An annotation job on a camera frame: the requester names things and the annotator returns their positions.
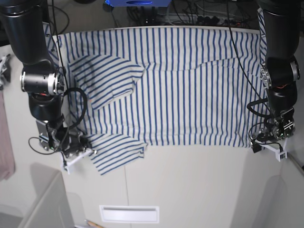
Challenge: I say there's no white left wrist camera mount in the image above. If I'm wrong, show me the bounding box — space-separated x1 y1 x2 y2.
250 138 288 162

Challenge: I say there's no left white partition panel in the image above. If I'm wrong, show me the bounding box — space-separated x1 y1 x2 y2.
0 171 75 228

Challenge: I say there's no pink cloth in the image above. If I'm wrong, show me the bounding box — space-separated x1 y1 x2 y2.
0 91 15 181

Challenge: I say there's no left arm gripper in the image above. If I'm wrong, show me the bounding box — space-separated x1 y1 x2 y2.
250 108 295 153

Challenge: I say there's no white rectangular tray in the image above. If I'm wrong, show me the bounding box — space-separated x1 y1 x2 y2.
99 205 160 224

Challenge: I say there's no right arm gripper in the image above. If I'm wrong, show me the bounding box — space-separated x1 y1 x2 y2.
36 120 92 158

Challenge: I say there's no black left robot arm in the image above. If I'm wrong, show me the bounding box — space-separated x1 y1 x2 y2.
247 0 301 152

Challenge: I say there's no blue device box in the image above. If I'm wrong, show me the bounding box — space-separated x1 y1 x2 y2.
105 0 171 7

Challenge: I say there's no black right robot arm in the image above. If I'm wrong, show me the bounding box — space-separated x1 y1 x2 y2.
0 0 93 159

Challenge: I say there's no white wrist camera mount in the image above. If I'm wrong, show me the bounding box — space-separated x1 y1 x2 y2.
250 138 288 162
61 148 97 174

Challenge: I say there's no wooden pencil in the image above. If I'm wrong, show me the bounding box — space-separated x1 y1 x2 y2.
85 219 102 228

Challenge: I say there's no white partition panel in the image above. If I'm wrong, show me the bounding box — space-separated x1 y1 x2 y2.
230 152 304 228
0 171 75 228

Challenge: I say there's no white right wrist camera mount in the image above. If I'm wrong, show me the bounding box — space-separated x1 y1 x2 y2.
61 148 97 174

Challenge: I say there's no blue white striped T-shirt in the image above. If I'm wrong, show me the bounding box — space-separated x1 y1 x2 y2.
44 22 269 177

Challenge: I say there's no right white partition panel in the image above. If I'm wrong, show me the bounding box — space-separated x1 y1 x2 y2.
230 152 304 228

